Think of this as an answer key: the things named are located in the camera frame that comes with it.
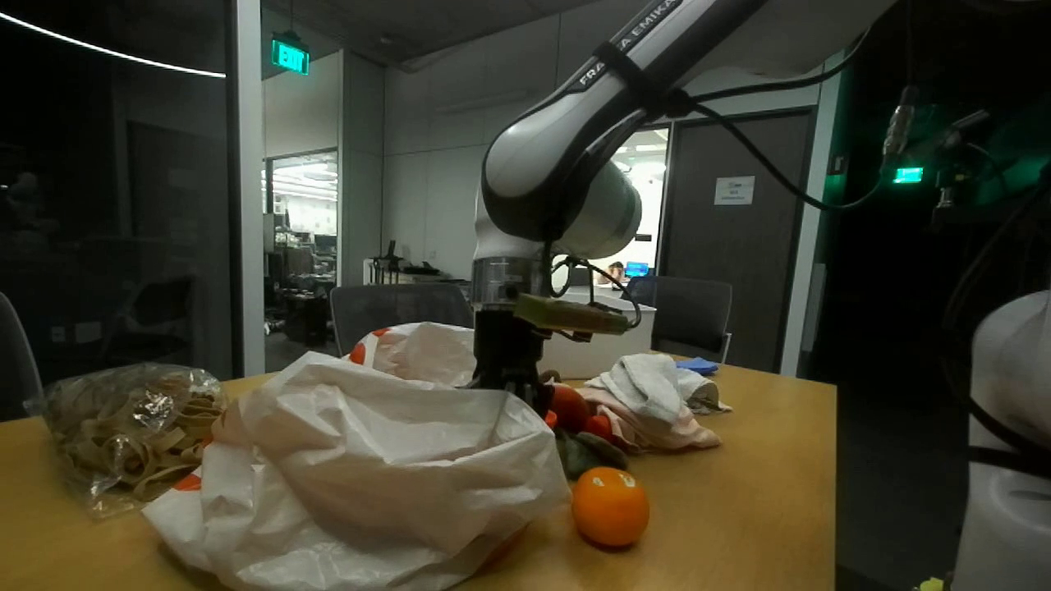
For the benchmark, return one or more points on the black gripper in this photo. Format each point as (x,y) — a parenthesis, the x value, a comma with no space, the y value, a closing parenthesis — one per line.
(510,345)

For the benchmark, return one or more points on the beige cloth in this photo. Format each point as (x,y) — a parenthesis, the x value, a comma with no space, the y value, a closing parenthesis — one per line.
(650,399)

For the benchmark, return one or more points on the white plastic bag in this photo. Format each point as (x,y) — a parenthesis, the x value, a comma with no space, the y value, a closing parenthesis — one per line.
(363,470)

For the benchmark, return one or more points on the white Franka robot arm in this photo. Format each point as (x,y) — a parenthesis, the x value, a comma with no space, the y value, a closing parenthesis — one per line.
(558,167)

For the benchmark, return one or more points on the clear bag of snacks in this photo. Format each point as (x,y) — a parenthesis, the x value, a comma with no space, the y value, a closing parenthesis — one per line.
(126,431)

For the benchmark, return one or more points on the red and white toy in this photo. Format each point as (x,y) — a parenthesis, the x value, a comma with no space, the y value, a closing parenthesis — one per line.
(569,408)

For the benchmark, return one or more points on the small red toy tomato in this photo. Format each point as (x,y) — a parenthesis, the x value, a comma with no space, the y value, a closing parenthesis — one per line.
(598,424)

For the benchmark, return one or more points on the green toy vegetable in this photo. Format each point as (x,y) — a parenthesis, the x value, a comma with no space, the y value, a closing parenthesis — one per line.
(593,454)

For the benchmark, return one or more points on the orange toy fruit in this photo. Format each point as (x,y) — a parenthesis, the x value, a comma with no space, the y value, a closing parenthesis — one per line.
(608,506)

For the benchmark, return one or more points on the blue cloth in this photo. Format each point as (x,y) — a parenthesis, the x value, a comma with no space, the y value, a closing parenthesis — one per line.
(697,368)

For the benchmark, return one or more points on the grey office chair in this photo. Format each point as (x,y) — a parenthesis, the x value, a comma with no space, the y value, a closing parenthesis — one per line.
(693,313)
(16,362)
(397,313)

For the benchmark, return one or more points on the white paper door sign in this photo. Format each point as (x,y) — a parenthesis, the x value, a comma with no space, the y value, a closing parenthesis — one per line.
(732,191)

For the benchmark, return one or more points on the green exit sign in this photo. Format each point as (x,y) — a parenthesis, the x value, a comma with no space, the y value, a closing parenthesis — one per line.
(289,57)

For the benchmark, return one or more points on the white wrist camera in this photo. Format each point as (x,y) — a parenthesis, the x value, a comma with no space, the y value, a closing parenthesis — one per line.
(583,284)

